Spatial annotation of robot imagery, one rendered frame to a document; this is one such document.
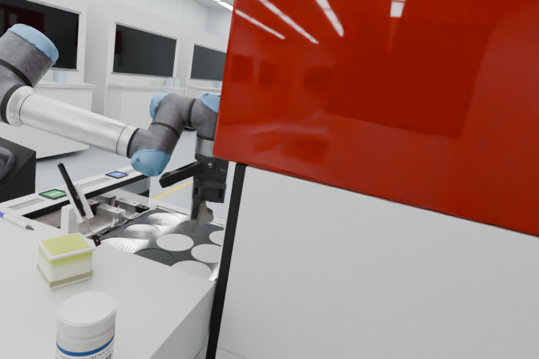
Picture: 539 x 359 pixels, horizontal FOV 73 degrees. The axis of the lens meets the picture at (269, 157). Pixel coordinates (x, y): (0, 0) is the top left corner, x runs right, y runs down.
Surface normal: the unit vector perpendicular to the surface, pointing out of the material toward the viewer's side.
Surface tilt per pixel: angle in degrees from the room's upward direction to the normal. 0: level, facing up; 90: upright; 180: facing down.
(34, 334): 0
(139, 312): 0
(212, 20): 90
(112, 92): 90
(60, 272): 90
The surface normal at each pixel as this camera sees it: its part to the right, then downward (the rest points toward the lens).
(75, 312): 0.17, -0.96
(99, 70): -0.29, 0.17
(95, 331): 0.62, 0.28
